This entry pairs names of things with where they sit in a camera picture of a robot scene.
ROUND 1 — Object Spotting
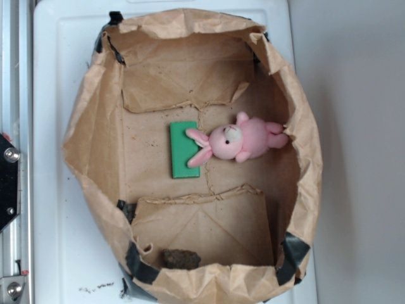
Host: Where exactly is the pink plush bunny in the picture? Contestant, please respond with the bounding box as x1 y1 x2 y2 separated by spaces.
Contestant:
185 111 289 168

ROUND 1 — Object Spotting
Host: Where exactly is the brown paper bag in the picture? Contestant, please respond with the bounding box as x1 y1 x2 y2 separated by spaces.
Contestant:
63 9 323 303

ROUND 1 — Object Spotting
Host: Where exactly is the green rectangular block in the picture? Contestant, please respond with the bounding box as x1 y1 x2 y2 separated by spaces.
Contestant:
170 122 200 179

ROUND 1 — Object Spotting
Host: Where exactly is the dark brown rock chunk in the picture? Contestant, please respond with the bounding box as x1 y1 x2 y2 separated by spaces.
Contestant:
163 249 201 270

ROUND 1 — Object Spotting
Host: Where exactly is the white plastic tray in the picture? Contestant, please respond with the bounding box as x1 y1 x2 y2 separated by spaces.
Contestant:
32 1 294 303

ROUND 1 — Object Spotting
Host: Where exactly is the black metal bracket plate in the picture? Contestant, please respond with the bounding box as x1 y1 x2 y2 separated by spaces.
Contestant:
0 133 21 232

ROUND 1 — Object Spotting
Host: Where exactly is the aluminium frame rail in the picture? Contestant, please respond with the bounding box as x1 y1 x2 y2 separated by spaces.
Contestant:
1 1 36 303

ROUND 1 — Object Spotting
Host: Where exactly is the silver corner bracket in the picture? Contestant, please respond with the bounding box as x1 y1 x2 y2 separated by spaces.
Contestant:
0 275 29 304

